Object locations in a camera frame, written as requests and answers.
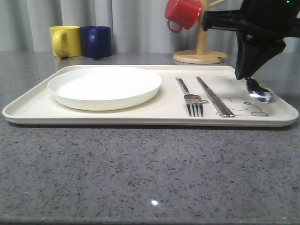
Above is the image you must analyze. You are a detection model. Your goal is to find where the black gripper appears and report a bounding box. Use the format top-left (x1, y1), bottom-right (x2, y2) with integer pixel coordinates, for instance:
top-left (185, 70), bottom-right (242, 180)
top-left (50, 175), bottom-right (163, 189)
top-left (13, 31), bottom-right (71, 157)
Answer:
top-left (202, 0), bottom-right (300, 80)

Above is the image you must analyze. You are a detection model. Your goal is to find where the steel spoon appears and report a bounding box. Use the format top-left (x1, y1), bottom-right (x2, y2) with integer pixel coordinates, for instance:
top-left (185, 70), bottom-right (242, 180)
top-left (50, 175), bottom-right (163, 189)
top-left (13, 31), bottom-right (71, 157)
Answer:
top-left (245, 78), bottom-right (276, 104)

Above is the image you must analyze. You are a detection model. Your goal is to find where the steel fork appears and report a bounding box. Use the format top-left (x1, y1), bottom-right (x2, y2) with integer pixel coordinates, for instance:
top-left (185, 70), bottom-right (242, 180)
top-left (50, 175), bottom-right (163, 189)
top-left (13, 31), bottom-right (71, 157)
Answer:
top-left (175, 77), bottom-right (203, 117)

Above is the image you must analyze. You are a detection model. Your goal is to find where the white round plate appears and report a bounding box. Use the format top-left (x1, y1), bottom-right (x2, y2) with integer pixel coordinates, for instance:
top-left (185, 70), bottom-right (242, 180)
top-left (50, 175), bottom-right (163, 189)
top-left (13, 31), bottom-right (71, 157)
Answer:
top-left (47, 66), bottom-right (162, 111)

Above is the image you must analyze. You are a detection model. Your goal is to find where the wooden mug tree stand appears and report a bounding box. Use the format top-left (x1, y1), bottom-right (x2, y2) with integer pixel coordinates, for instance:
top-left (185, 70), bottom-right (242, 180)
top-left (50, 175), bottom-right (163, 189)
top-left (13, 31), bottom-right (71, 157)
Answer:
top-left (172, 0), bottom-right (228, 64)

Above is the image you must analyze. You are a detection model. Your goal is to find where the red ribbed mug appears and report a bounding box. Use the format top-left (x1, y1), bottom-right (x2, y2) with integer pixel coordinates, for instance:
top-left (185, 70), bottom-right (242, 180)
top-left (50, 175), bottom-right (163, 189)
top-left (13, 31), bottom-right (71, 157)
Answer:
top-left (165, 0), bottom-right (202, 33)

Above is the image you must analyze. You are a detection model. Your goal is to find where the beige rabbit serving tray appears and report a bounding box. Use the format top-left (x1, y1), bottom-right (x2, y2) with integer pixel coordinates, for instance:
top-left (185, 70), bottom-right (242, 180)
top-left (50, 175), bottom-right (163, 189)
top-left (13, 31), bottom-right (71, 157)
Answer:
top-left (2, 65), bottom-right (299, 127)

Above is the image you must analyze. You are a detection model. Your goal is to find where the grey curtain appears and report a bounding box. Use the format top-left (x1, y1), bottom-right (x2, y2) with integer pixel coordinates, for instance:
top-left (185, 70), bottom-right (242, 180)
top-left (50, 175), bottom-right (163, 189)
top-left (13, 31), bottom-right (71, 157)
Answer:
top-left (0, 0), bottom-right (300, 53)

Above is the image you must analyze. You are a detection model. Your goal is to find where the dark blue mug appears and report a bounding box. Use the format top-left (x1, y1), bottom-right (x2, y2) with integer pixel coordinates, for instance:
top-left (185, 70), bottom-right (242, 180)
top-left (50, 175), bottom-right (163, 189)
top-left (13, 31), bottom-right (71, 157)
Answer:
top-left (80, 26), bottom-right (113, 58)

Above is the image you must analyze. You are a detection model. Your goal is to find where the yellow mug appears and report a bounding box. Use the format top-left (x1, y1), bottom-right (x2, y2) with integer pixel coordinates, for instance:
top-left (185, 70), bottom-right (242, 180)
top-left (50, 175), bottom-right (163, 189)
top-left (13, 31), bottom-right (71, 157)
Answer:
top-left (49, 26), bottom-right (82, 58)

